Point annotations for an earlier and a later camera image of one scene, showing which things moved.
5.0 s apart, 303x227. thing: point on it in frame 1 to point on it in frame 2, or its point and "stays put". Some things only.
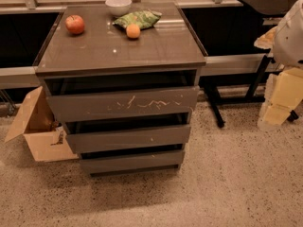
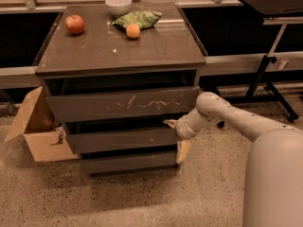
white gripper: (290, 41) to (182, 128)
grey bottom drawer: (142, 162) stays put
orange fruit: (133, 30) stays put
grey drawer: (127, 139) stays put
